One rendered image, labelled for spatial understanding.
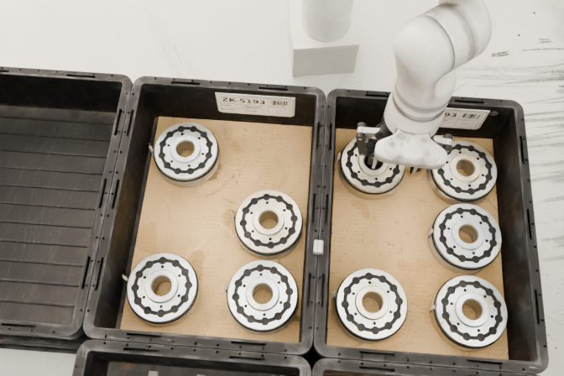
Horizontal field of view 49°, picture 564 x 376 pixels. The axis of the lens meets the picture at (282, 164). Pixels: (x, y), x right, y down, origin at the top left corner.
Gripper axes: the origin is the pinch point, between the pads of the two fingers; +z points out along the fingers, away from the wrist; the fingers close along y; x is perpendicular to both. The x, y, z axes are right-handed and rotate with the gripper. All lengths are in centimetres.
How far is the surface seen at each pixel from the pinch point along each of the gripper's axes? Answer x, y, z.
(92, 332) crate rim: 32.9, 37.1, -4.9
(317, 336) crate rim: 28.7, 8.4, -4.9
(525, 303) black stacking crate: 19.6, -18.9, -2.5
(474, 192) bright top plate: 2.3, -12.9, 2.0
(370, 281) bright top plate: 18.7, 1.7, 1.9
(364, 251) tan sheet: 13.3, 2.7, 5.0
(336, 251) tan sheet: 14.0, 6.9, 5.0
